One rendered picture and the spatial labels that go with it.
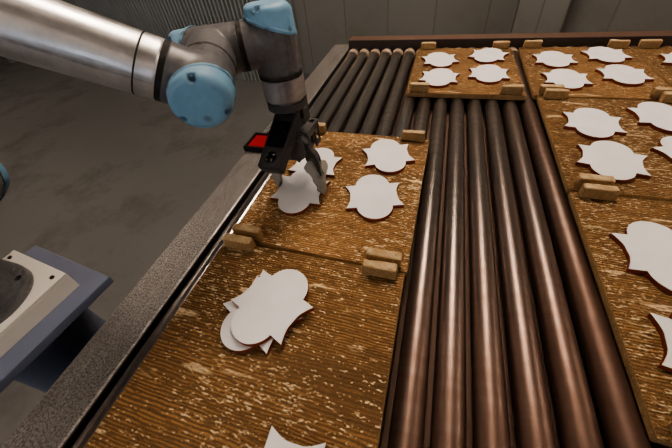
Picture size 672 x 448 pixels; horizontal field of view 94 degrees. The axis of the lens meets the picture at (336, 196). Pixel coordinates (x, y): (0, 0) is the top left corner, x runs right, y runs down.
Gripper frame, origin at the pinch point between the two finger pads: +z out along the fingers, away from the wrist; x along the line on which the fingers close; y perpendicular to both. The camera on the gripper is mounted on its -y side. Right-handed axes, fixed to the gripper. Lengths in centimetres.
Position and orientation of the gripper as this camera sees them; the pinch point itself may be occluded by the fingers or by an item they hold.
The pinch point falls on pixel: (299, 190)
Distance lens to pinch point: 69.0
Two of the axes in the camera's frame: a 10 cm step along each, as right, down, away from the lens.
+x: -9.5, -1.3, 2.9
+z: 0.9, 7.6, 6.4
